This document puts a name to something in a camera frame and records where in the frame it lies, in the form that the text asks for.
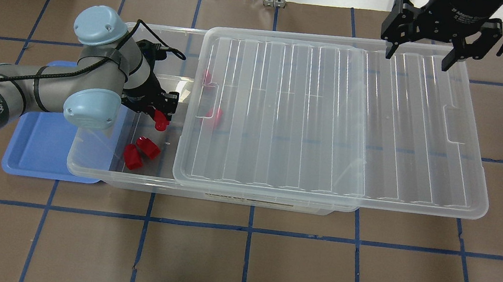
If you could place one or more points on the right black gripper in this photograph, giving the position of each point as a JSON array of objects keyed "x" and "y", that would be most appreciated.
[{"x": 456, "y": 12}]

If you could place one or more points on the blue plastic tray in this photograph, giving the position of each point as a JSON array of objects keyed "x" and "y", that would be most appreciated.
[{"x": 42, "y": 142}]

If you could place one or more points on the clear plastic box lid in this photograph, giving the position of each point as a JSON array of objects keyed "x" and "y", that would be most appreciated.
[{"x": 332, "y": 121}]

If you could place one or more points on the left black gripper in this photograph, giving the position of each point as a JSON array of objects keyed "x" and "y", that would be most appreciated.
[{"x": 146, "y": 93}]

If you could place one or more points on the clear plastic storage box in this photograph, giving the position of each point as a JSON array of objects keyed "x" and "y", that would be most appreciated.
[{"x": 157, "y": 175}]

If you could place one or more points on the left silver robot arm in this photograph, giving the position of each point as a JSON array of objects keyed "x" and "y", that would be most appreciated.
[{"x": 114, "y": 70}]

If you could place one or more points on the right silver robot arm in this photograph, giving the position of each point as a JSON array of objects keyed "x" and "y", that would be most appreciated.
[{"x": 469, "y": 25}]

